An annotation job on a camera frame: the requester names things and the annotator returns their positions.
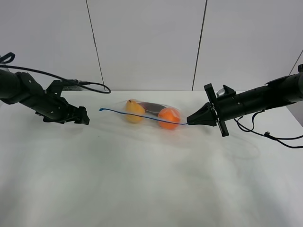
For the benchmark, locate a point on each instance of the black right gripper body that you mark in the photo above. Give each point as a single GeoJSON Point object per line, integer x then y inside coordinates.
{"type": "Point", "coordinates": [224, 108]}

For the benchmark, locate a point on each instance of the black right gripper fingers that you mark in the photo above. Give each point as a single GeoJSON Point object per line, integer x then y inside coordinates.
{"type": "Point", "coordinates": [204, 116]}

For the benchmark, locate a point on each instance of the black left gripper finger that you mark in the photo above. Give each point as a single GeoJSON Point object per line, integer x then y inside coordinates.
{"type": "Point", "coordinates": [80, 116]}

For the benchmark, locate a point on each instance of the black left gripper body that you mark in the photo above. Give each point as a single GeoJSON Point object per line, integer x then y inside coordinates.
{"type": "Point", "coordinates": [56, 108]}

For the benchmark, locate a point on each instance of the clear zip file bag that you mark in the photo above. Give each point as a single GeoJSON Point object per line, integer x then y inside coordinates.
{"type": "Point", "coordinates": [119, 109]}

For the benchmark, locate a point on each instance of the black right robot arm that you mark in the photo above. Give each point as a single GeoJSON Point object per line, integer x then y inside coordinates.
{"type": "Point", "coordinates": [277, 93]}

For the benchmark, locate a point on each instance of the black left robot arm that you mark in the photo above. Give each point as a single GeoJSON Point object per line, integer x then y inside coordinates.
{"type": "Point", "coordinates": [22, 88]}

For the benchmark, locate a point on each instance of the orange fruit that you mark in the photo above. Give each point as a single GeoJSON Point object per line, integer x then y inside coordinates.
{"type": "Point", "coordinates": [170, 117]}

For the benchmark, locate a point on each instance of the yellow pear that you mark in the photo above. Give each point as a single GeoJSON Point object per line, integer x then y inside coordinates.
{"type": "Point", "coordinates": [135, 110]}

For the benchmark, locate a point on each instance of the dark purple eggplant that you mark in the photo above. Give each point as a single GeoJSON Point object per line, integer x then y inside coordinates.
{"type": "Point", "coordinates": [152, 108]}

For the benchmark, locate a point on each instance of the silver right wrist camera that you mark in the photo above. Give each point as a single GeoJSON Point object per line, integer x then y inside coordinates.
{"type": "Point", "coordinates": [225, 91]}

